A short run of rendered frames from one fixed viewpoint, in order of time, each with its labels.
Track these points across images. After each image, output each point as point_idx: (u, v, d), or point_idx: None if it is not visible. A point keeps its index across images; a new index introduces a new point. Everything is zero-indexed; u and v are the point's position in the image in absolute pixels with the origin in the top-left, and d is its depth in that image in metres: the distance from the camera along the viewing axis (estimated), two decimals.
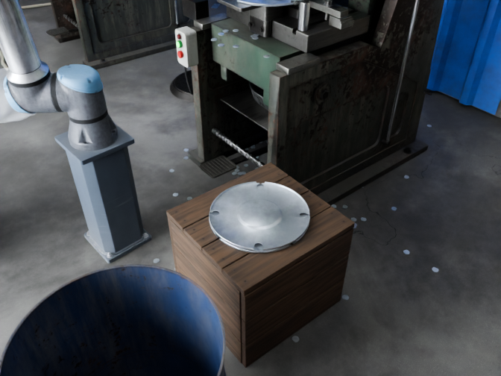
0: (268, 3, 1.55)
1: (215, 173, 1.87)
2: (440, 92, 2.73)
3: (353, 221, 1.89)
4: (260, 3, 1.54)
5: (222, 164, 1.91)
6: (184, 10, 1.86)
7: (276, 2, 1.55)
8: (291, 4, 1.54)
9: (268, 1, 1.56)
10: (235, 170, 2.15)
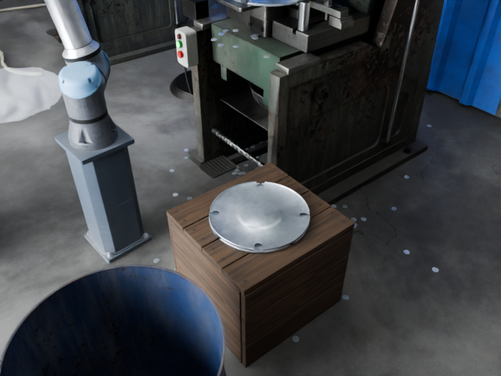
0: (278, 2, 1.55)
1: (215, 173, 1.87)
2: (440, 92, 2.73)
3: (353, 221, 1.89)
4: (271, 3, 1.54)
5: (222, 164, 1.91)
6: (184, 10, 1.86)
7: (286, 1, 1.56)
8: (302, 1, 1.56)
9: (277, 1, 1.56)
10: (235, 170, 2.15)
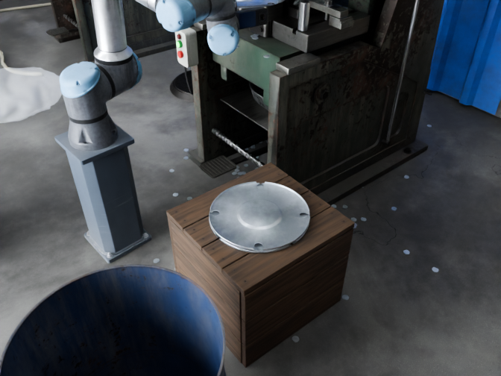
0: (244, 5, 1.47)
1: (215, 173, 1.87)
2: (440, 92, 2.73)
3: (353, 221, 1.89)
4: None
5: (222, 164, 1.91)
6: None
7: (253, 4, 1.47)
8: (269, 4, 1.46)
9: (244, 4, 1.48)
10: (235, 170, 2.15)
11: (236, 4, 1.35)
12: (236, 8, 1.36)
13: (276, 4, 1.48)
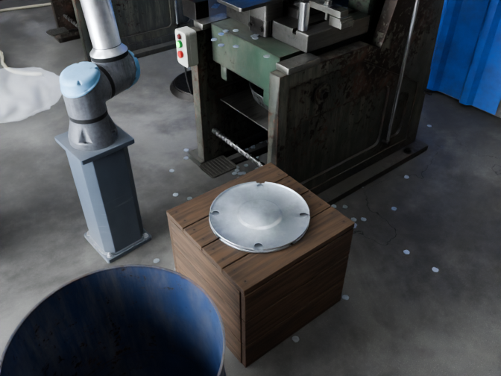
0: None
1: (215, 173, 1.87)
2: (440, 92, 2.73)
3: (353, 221, 1.89)
4: None
5: (222, 164, 1.91)
6: (184, 10, 1.86)
7: None
8: None
9: None
10: (235, 170, 2.15)
11: None
12: None
13: None
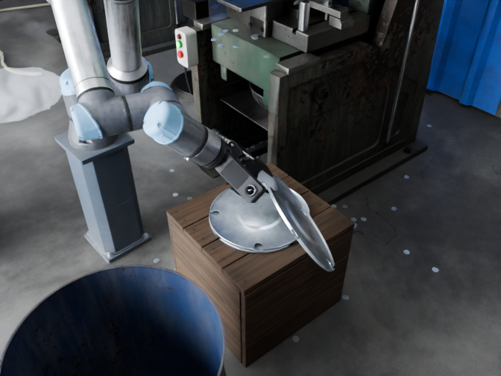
0: (278, 202, 1.12)
1: (215, 173, 1.87)
2: (440, 92, 2.73)
3: (353, 221, 1.89)
4: (273, 194, 1.14)
5: None
6: (184, 10, 1.86)
7: (282, 212, 1.11)
8: (288, 225, 1.07)
9: (281, 206, 1.13)
10: None
11: (253, 165, 1.05)
12: (249, 168, 1.05)
13: (294, 236, 1.07)
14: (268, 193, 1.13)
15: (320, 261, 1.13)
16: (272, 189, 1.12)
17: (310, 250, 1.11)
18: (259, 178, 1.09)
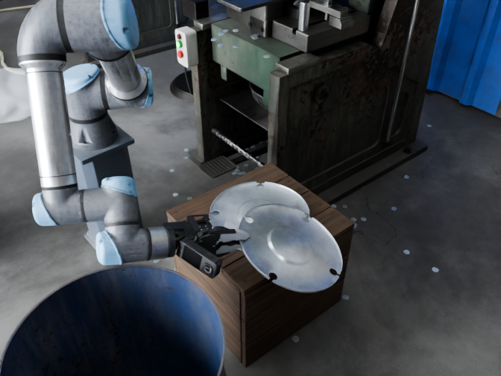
0: (253, 249, 1.19)
1: (215, 173, 1.87)
2: (440, 92, 2.73)
3: (353, 221, 1.89)
4: (247, 242, 1.20)
5: (222, 164, 1.91)
6: (184, 10, 1.86)
7: (258, 257, 1.17)
8: (262, 274, 1.13)
9: (259, 249, 1.19)
10: (235, 170, 2.15)
11: (209, 236, 1.13)
12: (207, 240, 1.13)
13: (272, 282, 1.13)
14: None
15: (313, 284, 1.17)
16: (243, 239, 1.19)
17: (297, 280, 1.16)
18: (224, 239, 1.16)
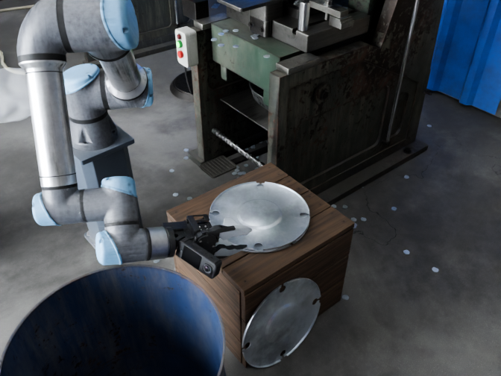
0: (258, 318, 1.27)
1: (215, 173, 1.87)
2: (440, 92, 2.73)
3: (353, 221, 1.89)
4: (262, 310, 1.27)
5: (222, 164, 1.91)
6: (184, 10, 1.86)
7: (253, 327, 1.28)
8: (242, 342, 1.27)
9: (261, 319, 1.28)
10: (235, 170, 2.15)
11: (208, 236, 1.13)
12: (207, 240, 1.13)
13: (241, 350, 1.28)
14: (239, 249, 1.20)
15: (262, 360, 1.36)
16: (244, 234, 1.18)
17: (256, 354, 1.34)
18: (224, 238, 1.15)
